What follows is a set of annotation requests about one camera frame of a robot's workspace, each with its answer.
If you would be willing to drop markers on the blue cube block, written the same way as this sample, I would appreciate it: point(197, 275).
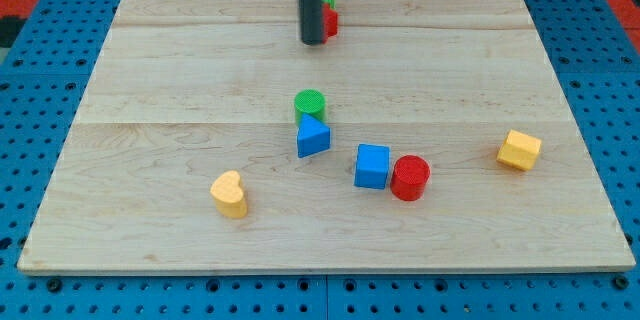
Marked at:
point(372, 166)

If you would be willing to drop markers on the red star block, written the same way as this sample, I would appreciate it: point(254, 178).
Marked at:
point(330, 21)

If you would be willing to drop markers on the yellow cube block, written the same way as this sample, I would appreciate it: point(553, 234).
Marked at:
point(519, 150)

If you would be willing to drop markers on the blue triangle block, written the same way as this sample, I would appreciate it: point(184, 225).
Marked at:
point(313, 136)

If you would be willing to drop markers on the green cylinder block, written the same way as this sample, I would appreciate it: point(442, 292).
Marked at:
point(310, 102)

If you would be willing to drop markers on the red cylinder block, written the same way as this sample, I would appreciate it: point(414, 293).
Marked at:
point(409, 177)

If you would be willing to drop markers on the yellow heart block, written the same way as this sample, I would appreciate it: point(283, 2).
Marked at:
point(229, 195)

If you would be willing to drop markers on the wooden board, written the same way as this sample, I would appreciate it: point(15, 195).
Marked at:
point(185, 90)

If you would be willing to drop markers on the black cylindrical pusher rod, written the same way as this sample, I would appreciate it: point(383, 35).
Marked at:
point(311, 22)

